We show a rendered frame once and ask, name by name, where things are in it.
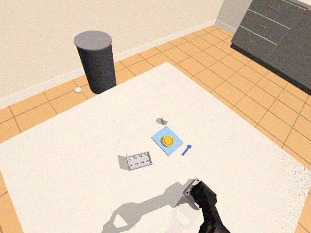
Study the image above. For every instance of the light blue flat mat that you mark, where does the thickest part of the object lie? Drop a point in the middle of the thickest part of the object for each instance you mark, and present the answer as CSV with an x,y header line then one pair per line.
x,y
164,132

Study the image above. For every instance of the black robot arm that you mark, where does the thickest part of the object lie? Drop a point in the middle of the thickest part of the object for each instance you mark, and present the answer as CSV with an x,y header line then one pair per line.
x,y
206,199

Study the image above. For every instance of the yellow plate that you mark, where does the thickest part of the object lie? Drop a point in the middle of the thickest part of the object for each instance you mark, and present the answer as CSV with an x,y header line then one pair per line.
x,y
168,141

